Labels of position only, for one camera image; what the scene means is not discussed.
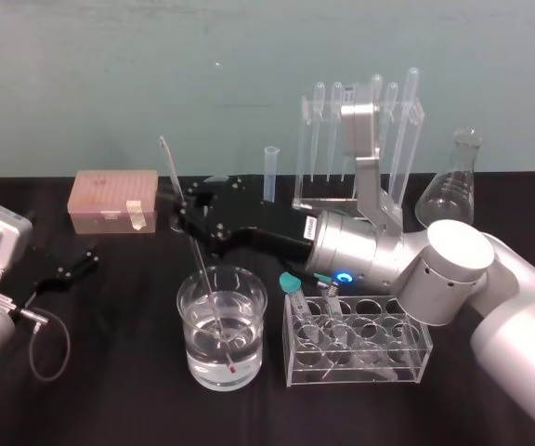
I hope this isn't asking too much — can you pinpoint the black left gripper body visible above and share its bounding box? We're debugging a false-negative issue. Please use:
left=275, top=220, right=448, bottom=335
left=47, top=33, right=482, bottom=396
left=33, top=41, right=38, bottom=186
left=0, top=239, right=65, bottom=308

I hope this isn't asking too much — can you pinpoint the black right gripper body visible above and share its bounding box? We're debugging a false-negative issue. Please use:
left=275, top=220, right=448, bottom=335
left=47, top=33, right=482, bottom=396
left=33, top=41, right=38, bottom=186
left=215, top=178, right=319, bottom=271

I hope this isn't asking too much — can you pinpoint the glass thermometer with red tip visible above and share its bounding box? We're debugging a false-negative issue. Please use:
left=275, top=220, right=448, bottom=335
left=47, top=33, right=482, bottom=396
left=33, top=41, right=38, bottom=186
left=158, top=135, right=240, bottom=375

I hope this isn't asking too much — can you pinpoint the plastic tube with teal cap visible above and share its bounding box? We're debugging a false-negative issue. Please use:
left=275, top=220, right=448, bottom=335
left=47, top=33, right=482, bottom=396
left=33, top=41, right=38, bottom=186
left=278, top=272, right=332, bottom=348

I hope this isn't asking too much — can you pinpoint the clear uncapped plastic tube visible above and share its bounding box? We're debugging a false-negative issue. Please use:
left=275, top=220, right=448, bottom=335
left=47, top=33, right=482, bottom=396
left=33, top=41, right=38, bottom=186
left=322, top=282, right=350, bottom=348

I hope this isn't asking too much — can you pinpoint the glass beaker with water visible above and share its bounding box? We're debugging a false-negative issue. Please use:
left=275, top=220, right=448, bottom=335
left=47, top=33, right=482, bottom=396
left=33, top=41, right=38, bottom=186
left=176, top=265, right=269, bottom=389

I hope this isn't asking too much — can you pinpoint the clear acrylic test tube rack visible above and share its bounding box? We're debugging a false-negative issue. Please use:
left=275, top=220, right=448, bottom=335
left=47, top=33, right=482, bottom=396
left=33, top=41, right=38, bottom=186
left=282, top=293, right=434, bottom=388

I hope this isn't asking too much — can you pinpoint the pink pipette tip box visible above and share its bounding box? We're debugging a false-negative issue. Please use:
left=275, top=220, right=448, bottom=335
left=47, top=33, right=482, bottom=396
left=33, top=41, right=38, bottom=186
left=67, top=168, right=160, bottom=235

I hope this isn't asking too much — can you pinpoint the small clear graduated cylinder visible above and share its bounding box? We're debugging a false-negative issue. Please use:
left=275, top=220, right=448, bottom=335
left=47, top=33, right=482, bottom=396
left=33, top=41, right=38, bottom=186
left=263, top=145, right=281, bottom=203

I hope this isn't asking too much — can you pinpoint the clear acrylic pipette stand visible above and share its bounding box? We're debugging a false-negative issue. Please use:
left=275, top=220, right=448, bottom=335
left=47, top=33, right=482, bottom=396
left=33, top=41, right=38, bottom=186
left=291, top=94, right=425, bottom=211

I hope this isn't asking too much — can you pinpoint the black table cloth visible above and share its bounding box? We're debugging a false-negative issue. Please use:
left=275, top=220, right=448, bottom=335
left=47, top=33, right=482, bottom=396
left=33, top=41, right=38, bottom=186
left=0, top=170, right=535, bottom=446

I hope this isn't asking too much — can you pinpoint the clear glass conical flask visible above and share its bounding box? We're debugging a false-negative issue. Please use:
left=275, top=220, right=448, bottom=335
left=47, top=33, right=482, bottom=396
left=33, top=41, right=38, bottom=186
left=414, top=126, right=484, bottom=230

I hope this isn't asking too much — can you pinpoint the thin dark left wrist cable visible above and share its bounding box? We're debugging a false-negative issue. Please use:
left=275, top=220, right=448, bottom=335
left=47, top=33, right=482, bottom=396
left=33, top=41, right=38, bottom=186
left=15, top=306, right=72, bottom=383

